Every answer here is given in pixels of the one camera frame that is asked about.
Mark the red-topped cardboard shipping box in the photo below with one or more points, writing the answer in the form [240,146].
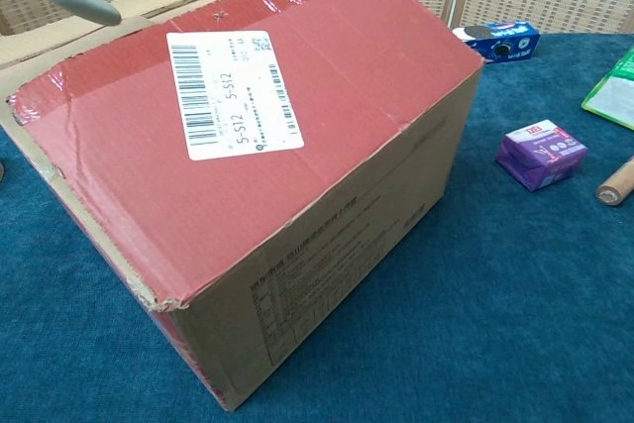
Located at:
[297,145]

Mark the blue sandwich cookie box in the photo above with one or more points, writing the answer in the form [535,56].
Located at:
[510,41]

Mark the small purple box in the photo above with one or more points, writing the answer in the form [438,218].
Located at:
[540,155]

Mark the blue table cloth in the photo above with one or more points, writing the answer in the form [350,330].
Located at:
[495,294]

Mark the green packet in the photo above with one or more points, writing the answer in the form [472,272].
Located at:
[614,91]

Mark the brown paper tube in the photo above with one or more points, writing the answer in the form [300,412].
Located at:
[616,187]

